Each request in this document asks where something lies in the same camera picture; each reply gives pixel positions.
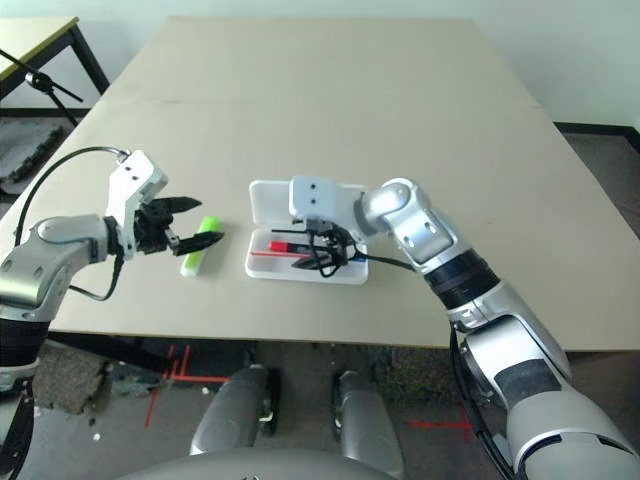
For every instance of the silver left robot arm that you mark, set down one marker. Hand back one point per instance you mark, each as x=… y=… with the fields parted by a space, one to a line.
x=50 y=250

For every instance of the grey foam scrap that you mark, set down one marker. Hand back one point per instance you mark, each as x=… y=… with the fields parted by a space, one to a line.
x=70 y=380

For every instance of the grey robot leg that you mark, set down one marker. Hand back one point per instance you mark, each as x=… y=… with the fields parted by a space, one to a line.
x=230 y=415
x=365 y=420

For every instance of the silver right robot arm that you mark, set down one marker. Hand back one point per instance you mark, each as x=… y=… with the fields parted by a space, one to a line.
x=425 y=225

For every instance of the grey robot right leg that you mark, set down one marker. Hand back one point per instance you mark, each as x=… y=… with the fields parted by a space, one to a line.
x=365 y=420

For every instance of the green highlighter pen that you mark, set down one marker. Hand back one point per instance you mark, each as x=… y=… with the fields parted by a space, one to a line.
x=192 y=262

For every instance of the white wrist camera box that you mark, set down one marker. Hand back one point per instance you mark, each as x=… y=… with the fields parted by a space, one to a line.
x=132 y=175
x=312 y=195

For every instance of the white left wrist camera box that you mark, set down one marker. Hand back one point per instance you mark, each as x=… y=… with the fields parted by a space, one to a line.
x=132 y=175

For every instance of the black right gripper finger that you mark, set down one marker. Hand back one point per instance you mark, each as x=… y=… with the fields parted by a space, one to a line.
x=310 y=263

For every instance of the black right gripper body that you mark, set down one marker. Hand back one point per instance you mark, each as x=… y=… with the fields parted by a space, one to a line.
x=327 y=240

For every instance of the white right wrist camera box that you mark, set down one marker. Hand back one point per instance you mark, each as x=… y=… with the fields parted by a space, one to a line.
x=312 y=195

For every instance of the beige side table black legs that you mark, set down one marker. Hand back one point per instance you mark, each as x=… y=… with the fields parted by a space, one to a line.
x=30 y=35

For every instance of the white plastic pencil case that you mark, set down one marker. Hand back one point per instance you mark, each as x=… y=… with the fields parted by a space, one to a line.
x=270 y=200

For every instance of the red floor tape lines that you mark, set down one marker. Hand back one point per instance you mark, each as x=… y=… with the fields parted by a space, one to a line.
x=200 y=380

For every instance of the grey robot torso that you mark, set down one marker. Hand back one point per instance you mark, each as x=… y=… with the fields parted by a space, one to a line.
x=260 y=467

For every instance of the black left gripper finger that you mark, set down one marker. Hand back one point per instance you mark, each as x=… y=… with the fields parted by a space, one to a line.
x=182 y=204
x=197 y=243

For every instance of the red floor tape cross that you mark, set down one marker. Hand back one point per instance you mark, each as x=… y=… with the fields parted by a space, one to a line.
x=440 y=425

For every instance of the green-grey floor scrap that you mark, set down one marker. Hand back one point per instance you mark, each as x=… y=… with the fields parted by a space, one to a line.
x=135 y=387

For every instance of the grey robot left leg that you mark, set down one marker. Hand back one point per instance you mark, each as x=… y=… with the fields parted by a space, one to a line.
x=230 y=415

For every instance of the black tripod stand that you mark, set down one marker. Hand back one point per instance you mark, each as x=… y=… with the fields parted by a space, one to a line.
x=37 y=80

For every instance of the red and black marker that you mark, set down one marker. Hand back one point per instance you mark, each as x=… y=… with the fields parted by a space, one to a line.
x=277 y=246

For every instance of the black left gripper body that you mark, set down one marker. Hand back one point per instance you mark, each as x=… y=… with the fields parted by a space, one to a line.
x=152 y=225

